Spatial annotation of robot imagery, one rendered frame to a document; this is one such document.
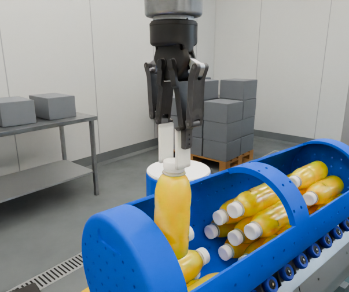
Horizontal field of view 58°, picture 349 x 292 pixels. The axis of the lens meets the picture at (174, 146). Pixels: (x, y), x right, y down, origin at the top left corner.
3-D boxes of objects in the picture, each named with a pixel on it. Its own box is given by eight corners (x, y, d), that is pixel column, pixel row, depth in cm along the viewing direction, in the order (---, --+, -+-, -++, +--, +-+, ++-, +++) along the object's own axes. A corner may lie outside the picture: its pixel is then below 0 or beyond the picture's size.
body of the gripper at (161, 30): (210, 18, 48) (208, 80, 51) (173, 23, 54) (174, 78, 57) (172, 15, 43) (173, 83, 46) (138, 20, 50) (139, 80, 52)
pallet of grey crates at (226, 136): (253, 158, 483) (258, 79, 451) (225, 172, 425) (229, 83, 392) (190, 145, 558) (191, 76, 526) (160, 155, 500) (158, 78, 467)
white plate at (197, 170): (138, 178, 127) (138, 181, 128) (207, 183, 122) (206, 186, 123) (155, 157, 153) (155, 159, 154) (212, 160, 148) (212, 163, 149)
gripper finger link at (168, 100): (162, 59, 50) (157, 58, 50) (155, 126, 54) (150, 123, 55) (181, 59, 52) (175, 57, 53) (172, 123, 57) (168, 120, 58)
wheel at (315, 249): (316, 238, 94) (311, 240, 95) (309, 244, 91) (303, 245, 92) (324, 254, 93) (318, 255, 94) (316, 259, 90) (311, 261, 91)
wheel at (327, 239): (328, 230, 98) (322, 232, 100) (321, 235, 96) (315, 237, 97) (335, 244, 97) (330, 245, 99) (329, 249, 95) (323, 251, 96)
